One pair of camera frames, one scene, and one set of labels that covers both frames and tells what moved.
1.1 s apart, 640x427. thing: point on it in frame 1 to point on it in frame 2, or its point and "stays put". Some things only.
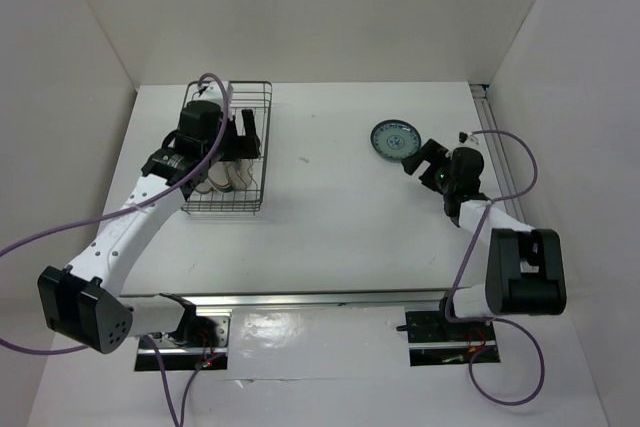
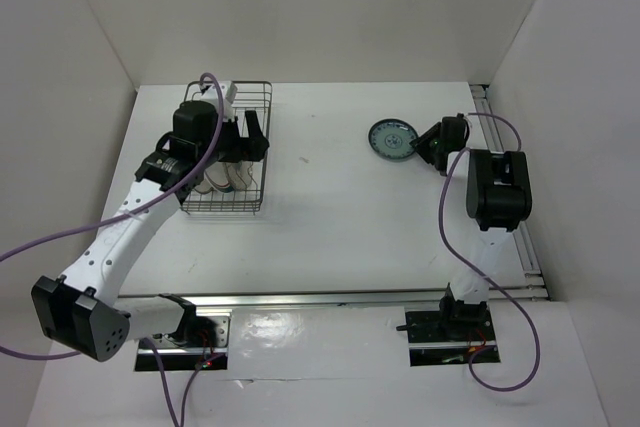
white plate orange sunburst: (204, 187) stays put
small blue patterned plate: (395, 139) stays put
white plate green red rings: (219, 176) stays put
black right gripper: (430, 152) to (422, 142)
